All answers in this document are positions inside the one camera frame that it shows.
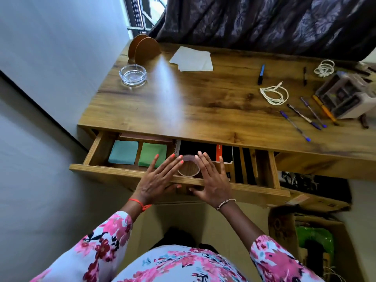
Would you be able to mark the person's right hand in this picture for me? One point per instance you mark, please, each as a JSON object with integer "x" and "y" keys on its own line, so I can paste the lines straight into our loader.
{"x": 216, "y": 186}

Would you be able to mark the person's left hand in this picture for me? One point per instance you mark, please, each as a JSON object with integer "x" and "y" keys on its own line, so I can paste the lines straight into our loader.
{"x": 152, "y": 185}

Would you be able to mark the person's right thumb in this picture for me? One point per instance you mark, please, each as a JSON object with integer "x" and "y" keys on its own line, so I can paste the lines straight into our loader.
{"x": 196, "y": 190}

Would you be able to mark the person's right little finger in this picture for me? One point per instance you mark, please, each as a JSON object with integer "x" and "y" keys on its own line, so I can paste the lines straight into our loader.
{"x": 225, "y": 174}

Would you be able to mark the person's right middle finger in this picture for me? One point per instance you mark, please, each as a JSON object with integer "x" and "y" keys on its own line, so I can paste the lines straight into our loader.
{"x": 206, "y": 162}

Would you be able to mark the person's left middle finger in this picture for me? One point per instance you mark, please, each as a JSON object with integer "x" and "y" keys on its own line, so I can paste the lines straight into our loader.
{"x": 172, "y": 167}

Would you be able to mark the person's left thumb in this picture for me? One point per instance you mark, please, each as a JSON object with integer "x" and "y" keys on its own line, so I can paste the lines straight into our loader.
{"x": 174, "y": 187}

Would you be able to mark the person's left little finger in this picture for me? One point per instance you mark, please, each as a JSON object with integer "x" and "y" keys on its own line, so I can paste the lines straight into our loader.
{"x": 152, "y": 164}

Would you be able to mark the wooden desk drawer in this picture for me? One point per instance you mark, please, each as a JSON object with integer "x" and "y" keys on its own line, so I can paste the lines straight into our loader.
{"x": 117, "y": 173}

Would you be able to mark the person's right forearm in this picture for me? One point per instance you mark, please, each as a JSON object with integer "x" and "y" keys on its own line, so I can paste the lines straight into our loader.
{"x": 239, "y": 224}

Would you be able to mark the person's left forearm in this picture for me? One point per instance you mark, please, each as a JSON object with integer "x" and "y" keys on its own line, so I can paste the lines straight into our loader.
{"x": 133, "y": 209}

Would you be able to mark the green sticky note pad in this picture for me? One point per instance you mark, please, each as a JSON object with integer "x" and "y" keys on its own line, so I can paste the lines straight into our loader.
{"x": 151, "y": 154}

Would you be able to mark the clear tape roll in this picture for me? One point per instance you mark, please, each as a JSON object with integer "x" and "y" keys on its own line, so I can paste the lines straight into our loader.
{"x": 189, "y": 171}

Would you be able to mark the black spiral notebook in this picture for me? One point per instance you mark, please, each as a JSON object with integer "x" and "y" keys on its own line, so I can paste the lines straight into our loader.
{"x": 194, "y": 147}

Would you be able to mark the orange and black book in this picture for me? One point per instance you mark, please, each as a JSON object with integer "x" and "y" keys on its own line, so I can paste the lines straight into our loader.
{"x": 224, "y": 152}

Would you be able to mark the teal sticky note pad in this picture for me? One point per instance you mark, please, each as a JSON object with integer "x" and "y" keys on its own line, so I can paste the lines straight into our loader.
{"x": 123, "y": 152}

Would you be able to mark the wooden desk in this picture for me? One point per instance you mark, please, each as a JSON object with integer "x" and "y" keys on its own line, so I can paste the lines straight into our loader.
{"x": 211, "y": 108}

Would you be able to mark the cardboard box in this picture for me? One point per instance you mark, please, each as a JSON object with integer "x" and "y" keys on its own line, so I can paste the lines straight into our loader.
{"x": 282, "y": 229}

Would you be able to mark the pink floral white garment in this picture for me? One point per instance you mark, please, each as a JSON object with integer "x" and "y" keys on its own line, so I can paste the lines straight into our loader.
{"x": 176, "y": 267}

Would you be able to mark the purple ballpoint pen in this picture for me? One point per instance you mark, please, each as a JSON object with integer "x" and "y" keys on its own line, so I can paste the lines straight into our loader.
{"x": 293, "y": 125}
{"x": 313, "y": 112}
{"x": 304, "y": 117}

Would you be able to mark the glass ashtray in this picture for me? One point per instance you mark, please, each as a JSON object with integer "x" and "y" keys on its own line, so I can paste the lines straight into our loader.
{"x": 132, "y": 75}

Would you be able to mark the black patterned bag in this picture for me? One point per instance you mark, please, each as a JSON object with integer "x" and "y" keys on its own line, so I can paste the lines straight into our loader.
{"x": 317, "y": 185}

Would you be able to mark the blue marker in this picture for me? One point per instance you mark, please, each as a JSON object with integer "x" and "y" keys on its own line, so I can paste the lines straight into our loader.
{"x": 261, "y": 74}

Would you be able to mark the white paper sheets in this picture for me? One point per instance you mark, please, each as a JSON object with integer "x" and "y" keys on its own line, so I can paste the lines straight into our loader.
{"x": 192, "y": 59}

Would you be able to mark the green plastic object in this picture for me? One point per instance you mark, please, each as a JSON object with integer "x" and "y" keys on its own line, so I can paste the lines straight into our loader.
{"x": 315, "y": 236}

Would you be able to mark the brown wooden file holder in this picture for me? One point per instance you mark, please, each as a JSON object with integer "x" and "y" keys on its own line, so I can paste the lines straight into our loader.
{"x": 147, "y": 51}

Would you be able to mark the orange pen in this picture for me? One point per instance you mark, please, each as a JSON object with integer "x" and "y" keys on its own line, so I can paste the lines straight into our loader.
{"x": 324, "y": 109}

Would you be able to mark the black pen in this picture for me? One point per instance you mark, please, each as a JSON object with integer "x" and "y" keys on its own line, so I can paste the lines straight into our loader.
{"x": 305, "y": 76}

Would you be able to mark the grey white desk organizer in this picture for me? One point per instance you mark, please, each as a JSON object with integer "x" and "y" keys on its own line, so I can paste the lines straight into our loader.
{"x": 349, "y": 96}

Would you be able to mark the dark brown clip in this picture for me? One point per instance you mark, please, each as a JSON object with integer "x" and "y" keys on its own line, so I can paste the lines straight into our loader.
{"x": 364, "y": 121}

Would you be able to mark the dark patterned curtain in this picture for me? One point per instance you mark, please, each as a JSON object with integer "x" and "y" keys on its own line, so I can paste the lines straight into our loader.
{"x": 264, "y": 20}

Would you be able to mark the window frame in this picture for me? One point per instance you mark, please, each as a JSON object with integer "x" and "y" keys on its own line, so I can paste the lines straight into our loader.
{"x": 141, "y": 14}

